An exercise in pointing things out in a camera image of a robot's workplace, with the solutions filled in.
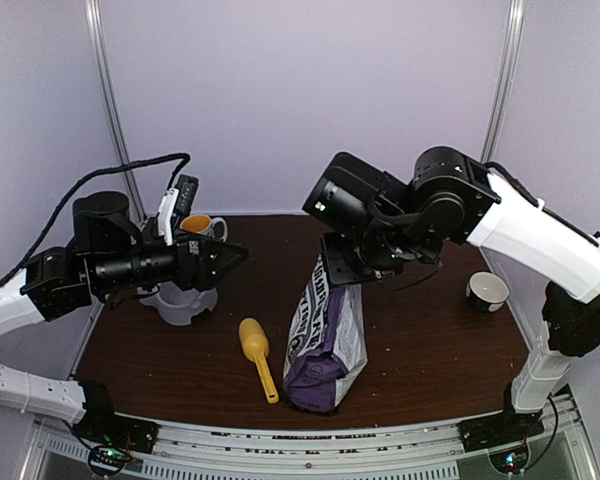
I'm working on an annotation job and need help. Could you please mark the patterned mug yellow inside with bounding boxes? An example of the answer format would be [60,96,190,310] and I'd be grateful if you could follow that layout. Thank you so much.
[179,215,228,242]

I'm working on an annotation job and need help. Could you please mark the left aluminium frame post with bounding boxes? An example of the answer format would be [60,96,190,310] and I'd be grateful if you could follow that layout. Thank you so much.
[84,0,147,221]

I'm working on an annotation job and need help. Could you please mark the right aluminium frame post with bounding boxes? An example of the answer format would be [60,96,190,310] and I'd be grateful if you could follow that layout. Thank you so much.
[480,0,525,163]

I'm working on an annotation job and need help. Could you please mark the grey double pet feeder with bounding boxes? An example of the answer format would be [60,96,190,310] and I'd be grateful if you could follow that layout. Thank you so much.
[139,283,218,327]

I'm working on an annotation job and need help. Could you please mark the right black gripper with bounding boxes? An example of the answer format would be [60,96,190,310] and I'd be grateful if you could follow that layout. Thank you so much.
[319,218,430,286]

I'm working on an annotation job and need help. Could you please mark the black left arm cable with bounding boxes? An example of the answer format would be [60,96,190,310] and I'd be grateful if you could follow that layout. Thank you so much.
[0,152,190,296]

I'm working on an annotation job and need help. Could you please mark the yellow plastic scoop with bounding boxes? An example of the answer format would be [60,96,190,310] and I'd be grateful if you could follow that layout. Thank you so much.
[239,318,279,404]

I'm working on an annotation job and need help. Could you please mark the front aluminium rail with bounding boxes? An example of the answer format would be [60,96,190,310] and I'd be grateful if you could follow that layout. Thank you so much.
[32,394,589,480]

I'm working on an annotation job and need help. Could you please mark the purple pet food bag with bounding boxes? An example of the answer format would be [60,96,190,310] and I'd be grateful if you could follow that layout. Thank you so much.
[283,258,368,414]

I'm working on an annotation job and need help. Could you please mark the white and blue bowl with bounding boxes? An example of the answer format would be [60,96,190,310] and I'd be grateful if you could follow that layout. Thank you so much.
[465,271,510,313]

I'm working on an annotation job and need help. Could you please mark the aluminium frame post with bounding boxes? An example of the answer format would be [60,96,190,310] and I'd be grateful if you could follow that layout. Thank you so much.
[480,0,525,163]
[84,0,147,221]

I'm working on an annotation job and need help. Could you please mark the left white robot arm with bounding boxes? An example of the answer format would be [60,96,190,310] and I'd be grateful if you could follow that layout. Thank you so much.
[0,191,248,444]

